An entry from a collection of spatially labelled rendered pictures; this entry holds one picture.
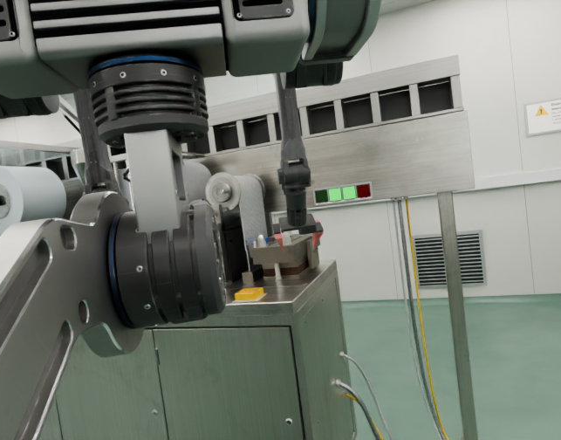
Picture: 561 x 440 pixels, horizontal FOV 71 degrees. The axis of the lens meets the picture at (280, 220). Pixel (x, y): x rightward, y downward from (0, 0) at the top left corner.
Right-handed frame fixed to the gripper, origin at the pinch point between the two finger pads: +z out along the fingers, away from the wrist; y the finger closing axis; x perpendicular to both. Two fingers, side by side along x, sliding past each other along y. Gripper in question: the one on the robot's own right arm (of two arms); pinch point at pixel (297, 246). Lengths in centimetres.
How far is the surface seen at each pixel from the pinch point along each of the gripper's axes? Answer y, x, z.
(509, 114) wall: -229, -214, 50
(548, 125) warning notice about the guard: -254, -196, 56
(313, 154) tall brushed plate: -19, -61, -2
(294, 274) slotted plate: -0.8, -16.1, 24.4
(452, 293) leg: -71, -22, 53
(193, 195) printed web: 34, -52, 5
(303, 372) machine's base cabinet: 3.7, 20.9, 30.7
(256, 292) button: 14.4, 4.1, 12.1
